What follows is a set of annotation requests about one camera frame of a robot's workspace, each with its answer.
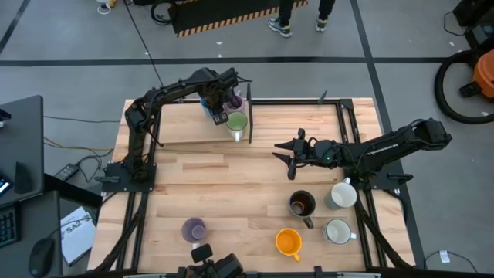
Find black hazard-striped floor mat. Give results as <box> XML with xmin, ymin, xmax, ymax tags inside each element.
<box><xmin>168</xmin><ymin>0</ymin><xmax>309</xmax><ymax>39</ymax></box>

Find dark low desk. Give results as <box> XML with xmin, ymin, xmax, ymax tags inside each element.
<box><xmin>0</xmin><ymin>173</ymin><xmax>103</xmax><ymax>278</ymax></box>

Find yellow floor cable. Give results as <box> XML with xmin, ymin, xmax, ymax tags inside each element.
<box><xmin>42</xmin><ymin>137</ymin><xmax>115</xmax><ymax>152</ymax></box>

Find black power adapter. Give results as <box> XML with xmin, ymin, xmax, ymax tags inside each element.
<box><xmin>53</xmin><ymin>163</ymin><xmax>80</xmax><ymax>181</ymax></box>

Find black equipment box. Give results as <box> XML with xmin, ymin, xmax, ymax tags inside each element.
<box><xmin>453</xmin><ymin>0</ymin><xmax>494</xmax><ymax>49</ymax></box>

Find coiled black cable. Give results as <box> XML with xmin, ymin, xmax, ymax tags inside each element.
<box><xmin>150</xmin><ymin>0</ymin><xmax>180</xmax><ymax>26</ymax></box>

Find green striped white-handled mug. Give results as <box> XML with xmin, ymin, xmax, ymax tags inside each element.
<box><xmin>225</xmin><ymin>111</ymin><xmax>249</xmax><ymax>142</ymax></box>

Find yellow mug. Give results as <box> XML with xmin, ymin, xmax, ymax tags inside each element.
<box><xmin>275</xmin><ymin>227</ymin><xmax>303</xmax><ymax>263</ymax></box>

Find orange shop vacuum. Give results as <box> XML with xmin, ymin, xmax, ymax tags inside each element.
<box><xmin>434</xmin><ymin>49</ymin><xmax>494</xmax><ymax>125</ymax></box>
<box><xmin>458</xmin><ymin>49</ymin><xmax>494</xmax><ymax>100</ymax></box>

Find black desk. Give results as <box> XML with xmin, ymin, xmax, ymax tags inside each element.
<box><xmin>0</xmin><ymin>95</ymin><xmax>44</xmax><ymax>209</ymax></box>

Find black aluminium table frame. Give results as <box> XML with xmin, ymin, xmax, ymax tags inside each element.
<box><xmin>87</xmin><ymin>98</ymin><xmax>425</xmax><ymax>278</ymax></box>

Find light blue mug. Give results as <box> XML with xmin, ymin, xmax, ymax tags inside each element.
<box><xmin>199</xmin><ymin>98</ymin><xmax>215</xmax><ymax>117</ymax></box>

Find teal white-handled mug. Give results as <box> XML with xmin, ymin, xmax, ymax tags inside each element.
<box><xmin>324</xmin><ymin>177</ymin><xmax>358</xmax><ymax>211</ymax></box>

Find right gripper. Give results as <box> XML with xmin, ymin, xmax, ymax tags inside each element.
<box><xmin>272</xmin><ymin>128</ymin><xmax>337</xmax><ymax>181</ymax></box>

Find black floor cable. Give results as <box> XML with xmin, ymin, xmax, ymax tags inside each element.
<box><xmin>123</xmin><ymin>0</ymin><xmax>166</xmax><ymax>89</ymax></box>

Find lilac ribbed mug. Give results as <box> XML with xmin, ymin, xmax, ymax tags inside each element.
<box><xmin>223</xmin><ymin>94</ymin><xmax>245</xmax><ymax>115</ymax></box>

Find black desk speaker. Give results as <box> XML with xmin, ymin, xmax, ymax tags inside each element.
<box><xmin>14</xmin><ymin>161</ymin><xmax>34</xmax><ymax>195</ymax></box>

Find black keyboard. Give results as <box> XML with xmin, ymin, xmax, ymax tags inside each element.
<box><xmin>0</xmin><ymin>204</ymin><xmax>21</xmax><ymax>249</ymax></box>

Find purple striped white-handled mug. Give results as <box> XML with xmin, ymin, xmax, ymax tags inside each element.
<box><xmin>181</xmin><ymin>217</ymin><xmax>208</xmax><ymax>248</ymax></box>

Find blue white floral mug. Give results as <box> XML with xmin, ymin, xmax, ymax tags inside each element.
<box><xmin>322</xmin><ymin>218</ymin><xmax>358</xmax><ymax>246</ymax></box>

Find black computer mouse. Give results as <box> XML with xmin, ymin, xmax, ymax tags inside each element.
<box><xmin>29</xmin><ymin>238</ymin><xmax>56</xmax><ymax>278</ymax></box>

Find white booklet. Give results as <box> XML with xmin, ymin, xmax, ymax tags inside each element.
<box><xmin>60</xmin><ymin>206</ymin><xmax>97</xmax><ymax>267</ymax></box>

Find person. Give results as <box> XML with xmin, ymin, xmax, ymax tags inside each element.
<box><xmin>268</xmin><ymin>0</ymin><xmax>337</xmax><ymax>39</ymax></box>

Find dark grey mug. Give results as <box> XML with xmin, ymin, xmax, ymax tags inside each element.
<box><xmin>288</xmin><ymin>189</ymin><xmax>317</xmax><ymax>230</ymax></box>

